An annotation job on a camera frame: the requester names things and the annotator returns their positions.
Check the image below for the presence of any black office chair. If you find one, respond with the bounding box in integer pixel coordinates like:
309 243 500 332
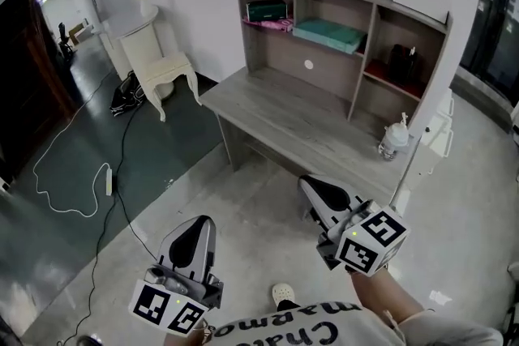
58 23 75 58

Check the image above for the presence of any black bag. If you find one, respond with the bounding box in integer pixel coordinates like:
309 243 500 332
109 70 145 117

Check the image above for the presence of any white printed shirt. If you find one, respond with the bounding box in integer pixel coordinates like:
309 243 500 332
204 299 506 346

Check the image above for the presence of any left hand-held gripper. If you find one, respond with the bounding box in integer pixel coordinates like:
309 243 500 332
128 214 225 337

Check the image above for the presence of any flat teal pack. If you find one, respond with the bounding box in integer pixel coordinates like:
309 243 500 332
292 18 368 55

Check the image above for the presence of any grey wooden shelf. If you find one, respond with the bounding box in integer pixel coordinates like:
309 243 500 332
234 0 453 130

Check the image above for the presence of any dark wooden door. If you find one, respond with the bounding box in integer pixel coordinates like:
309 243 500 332
0 0 79 182

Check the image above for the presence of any black cable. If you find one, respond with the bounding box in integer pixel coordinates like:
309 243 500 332
56 109 158 346

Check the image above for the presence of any cardboard box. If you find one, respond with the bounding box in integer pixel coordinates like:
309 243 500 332
68 23 87 46

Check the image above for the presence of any white curved-leg stool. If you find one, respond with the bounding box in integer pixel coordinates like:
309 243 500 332
144 51 203 122

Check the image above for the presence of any white round cabinet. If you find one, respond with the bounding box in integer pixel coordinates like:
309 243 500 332
91 5 164 81

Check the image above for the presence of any dark glass window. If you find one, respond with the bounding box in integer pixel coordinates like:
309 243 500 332
460 0 519 96

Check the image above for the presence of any white clog shoe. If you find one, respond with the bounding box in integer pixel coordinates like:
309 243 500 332
271 282 294 307

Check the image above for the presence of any thin metal pole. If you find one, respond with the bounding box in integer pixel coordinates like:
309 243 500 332
388 126 431 208

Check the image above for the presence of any white cable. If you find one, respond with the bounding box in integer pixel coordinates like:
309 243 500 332
32 68 114 218

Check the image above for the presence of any grey wooden desk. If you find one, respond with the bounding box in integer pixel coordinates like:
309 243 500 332
200 66 417 206

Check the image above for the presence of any black box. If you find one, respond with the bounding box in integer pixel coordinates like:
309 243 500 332
388 44 418 86

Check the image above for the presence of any clear plastic bottle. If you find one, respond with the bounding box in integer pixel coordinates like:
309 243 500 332
378 112 410 161

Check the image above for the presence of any dark green box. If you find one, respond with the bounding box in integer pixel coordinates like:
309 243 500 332
246 0 289 22

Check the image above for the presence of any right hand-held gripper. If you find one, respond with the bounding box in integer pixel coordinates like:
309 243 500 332
298 175 410 277

